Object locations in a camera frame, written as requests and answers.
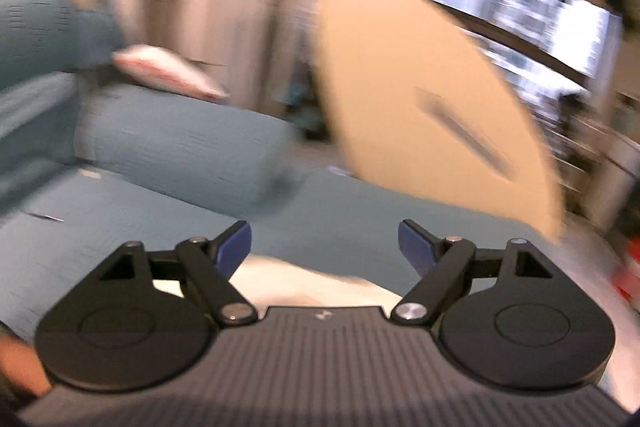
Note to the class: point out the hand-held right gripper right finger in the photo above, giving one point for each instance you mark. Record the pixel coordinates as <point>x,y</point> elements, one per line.
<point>414,248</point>

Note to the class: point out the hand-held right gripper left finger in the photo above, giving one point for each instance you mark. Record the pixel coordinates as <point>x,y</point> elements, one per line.
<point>234,249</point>

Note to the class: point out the cream cardigan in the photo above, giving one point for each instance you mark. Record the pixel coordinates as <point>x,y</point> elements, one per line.
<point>300,279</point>

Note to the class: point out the beige chair with slot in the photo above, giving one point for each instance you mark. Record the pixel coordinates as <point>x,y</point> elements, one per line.
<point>400,107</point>

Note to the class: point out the pink and white pillow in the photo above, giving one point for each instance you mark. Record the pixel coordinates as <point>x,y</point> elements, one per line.
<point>167,72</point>

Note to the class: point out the red object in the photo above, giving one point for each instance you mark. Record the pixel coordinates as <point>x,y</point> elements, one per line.
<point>630,282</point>

